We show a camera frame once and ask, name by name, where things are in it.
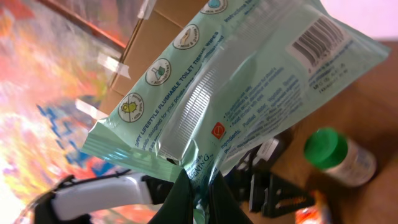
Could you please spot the brown cardboard panel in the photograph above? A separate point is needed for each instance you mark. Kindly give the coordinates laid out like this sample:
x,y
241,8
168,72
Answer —
x,y
148,41

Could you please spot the pale green wipes packet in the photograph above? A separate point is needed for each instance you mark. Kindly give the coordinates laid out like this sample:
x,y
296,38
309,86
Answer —
x,y
228,82

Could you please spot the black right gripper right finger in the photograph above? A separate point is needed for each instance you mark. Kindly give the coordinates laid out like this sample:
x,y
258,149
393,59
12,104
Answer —
x,y
223,207

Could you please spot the green lid white jar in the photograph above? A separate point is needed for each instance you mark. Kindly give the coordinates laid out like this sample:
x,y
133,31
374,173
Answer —
x,y
340,157

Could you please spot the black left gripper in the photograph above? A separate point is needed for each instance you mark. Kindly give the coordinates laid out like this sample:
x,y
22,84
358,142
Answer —
x,y
252,181

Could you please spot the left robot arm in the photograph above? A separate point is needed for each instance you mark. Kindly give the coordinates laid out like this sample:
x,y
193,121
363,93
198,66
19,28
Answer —
x,y
73,202

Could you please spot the colourful printed floor mat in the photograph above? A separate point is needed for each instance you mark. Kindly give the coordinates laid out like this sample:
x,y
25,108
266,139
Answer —
x,y
58,60

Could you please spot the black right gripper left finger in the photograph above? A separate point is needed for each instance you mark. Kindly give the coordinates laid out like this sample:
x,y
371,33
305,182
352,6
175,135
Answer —
x,y
178,206

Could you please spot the orange snack box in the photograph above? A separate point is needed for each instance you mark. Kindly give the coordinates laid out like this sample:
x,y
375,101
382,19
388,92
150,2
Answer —
x,y
319,213

